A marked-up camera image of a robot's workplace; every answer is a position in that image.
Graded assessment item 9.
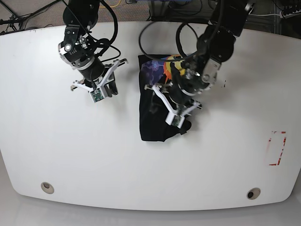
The table cable grommet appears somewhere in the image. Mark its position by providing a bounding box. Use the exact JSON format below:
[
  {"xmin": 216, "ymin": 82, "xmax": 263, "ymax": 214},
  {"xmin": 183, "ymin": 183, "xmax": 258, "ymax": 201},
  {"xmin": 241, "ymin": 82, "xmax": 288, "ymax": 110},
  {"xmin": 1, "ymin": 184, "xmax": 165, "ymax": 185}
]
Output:
[
  {"xmin": 246, "ymin": 188, "xmax": 261, "ymax": 200},
  {"xmin": 41, "ymin": 182, "xmax": 54, "ymax": 194}
]

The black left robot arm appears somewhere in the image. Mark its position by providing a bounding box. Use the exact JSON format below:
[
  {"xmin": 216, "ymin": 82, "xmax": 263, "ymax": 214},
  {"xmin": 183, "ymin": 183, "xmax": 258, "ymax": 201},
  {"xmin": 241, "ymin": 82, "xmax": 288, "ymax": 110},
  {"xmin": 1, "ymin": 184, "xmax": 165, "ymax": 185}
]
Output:
[{"xmin": 150, "ymin": 0, "xmax": 254, "ymax": 129}]

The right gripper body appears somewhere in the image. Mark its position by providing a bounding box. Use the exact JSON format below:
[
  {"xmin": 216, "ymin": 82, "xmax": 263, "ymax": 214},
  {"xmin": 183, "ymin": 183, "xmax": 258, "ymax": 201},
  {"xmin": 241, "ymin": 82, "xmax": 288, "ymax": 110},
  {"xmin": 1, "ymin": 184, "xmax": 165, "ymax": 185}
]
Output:
[{"xmin": 71, "ymin": 58, "xmax": 128, "ymax": 99}]

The white power strip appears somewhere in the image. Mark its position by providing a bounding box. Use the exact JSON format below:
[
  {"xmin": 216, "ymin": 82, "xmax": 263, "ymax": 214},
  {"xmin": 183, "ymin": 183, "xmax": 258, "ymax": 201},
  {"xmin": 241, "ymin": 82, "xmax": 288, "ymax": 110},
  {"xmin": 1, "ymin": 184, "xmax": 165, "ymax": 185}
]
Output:
[{"xmin": 280, "ymin": 7, "xmax": 301, "ymax": 19}]

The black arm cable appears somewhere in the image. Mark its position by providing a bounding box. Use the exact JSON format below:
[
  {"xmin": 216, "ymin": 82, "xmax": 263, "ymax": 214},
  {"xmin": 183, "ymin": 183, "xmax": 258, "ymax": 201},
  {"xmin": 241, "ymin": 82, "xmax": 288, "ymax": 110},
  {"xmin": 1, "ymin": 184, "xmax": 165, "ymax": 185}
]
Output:
[
  {"xmin": 89, "ymin": 0, "xmax": 123, "ymax": 64},
  {"xmin": 138, "ymin": 21, "xmax": 200, "ymax": 62}
]

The black T-shirt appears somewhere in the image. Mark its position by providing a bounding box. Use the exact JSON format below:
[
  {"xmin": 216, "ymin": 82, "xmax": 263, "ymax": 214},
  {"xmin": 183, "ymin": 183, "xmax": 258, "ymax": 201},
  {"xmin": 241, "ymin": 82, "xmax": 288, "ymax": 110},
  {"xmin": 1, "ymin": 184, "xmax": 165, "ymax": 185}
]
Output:
[{"xmin": 138, "ymin": 55, "xmax": 191, "ymax": 142}]

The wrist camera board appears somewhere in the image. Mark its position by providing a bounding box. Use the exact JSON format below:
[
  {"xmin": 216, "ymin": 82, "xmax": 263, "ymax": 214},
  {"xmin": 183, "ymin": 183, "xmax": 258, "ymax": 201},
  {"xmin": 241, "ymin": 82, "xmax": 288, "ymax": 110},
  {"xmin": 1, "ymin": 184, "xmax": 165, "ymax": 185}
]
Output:
[
  {"xmin": 89, "ymin": 89, "xmax": 104, "ymax": 103},
  {"xmin": 165, "ymin": 112, "xmax": 185, "ymax": 129}
]

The yellow cable on floor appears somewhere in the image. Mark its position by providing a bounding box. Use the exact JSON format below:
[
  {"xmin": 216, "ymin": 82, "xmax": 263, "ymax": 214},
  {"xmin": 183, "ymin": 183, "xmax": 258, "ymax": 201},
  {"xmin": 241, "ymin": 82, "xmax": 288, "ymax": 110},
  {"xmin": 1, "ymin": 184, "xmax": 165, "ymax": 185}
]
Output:
[{"xmin": 101, "ymin": 0, "xmax": 122, "ymax": 8}]

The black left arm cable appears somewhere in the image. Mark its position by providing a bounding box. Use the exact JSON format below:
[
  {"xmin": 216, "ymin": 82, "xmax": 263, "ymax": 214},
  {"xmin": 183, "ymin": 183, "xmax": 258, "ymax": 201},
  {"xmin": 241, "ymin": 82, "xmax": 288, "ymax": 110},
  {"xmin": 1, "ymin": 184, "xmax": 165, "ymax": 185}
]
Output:
[{"xmin": 138, "ymin": 21, "xmax": 200, "ymax": 62}]

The black tripod stand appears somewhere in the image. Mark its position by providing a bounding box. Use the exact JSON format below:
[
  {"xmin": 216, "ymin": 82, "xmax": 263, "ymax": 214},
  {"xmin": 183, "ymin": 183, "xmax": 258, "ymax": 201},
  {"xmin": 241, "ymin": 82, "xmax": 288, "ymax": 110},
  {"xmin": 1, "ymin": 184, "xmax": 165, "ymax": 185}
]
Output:
[{"xmin": 0, "ymin": 0, "xmax": 61, "ymax": 35}]

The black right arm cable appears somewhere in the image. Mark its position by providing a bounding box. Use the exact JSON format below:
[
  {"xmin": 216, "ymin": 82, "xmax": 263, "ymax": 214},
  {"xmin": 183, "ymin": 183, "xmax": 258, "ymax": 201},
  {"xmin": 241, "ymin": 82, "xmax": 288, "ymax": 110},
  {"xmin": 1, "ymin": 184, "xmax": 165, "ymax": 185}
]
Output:
[{"xmin": 89, "ymin": 0, "xmax": 123, "ymax": 64}]

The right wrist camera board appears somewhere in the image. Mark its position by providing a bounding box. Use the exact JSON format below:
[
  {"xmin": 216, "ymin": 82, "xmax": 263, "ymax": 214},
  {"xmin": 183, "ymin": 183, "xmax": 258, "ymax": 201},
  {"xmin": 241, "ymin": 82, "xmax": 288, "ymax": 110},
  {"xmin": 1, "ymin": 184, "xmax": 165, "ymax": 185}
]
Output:
[{"xmin": 89, "ymin": 89, "xmax": 104, "ymax": 103}]

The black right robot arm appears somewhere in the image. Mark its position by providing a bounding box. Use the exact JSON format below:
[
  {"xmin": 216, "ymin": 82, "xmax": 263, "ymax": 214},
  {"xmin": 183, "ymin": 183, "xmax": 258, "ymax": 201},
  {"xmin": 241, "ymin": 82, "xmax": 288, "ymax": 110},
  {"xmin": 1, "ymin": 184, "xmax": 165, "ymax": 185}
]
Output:
[{"xmin": 58, "ymin": 0, "xmax": 127, "ymax": 103}]

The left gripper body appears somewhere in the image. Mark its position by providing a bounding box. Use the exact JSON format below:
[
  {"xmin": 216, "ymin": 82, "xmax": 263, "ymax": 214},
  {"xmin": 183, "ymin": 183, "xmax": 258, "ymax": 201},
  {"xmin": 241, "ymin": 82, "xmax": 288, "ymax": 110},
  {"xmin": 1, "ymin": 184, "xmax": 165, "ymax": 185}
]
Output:
[{"xmin": 144, "ymin": 81, "xmax": 202, "ymax": 118}]

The left table cable grommet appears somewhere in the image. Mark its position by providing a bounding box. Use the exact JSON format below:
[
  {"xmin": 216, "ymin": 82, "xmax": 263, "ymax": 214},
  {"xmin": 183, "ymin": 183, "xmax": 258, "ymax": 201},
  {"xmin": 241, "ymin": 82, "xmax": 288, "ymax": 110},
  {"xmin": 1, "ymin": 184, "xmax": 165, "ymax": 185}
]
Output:
[{"xmin": 41, "ymin": 182, "xmax": 54, "ymax": 194}]

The red tape marking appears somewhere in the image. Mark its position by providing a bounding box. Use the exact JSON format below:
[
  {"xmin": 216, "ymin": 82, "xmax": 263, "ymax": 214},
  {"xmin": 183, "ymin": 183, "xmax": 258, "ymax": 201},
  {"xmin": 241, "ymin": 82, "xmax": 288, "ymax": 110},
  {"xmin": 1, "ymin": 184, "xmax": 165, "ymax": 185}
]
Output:
[{"xmin": 266, "ymin": 131, "xmax": 287, "ymax": 166}]

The right table cable grommet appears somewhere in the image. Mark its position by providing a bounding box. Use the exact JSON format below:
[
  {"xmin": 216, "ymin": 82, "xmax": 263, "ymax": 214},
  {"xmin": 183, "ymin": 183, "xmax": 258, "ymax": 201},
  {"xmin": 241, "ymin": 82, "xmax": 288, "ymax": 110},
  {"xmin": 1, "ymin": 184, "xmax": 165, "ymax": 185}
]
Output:
[{"xmin": 246, "ymin": 188, "xmax": 261, "ymax": 200}]

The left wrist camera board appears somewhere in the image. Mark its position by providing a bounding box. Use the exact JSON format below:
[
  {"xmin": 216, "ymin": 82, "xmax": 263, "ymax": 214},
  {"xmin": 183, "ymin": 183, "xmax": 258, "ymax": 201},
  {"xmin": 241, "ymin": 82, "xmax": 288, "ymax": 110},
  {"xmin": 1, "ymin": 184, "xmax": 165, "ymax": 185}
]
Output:
[{"xmin": 165, "ymin": 112, "xmax": 185, "ymax": 129}]

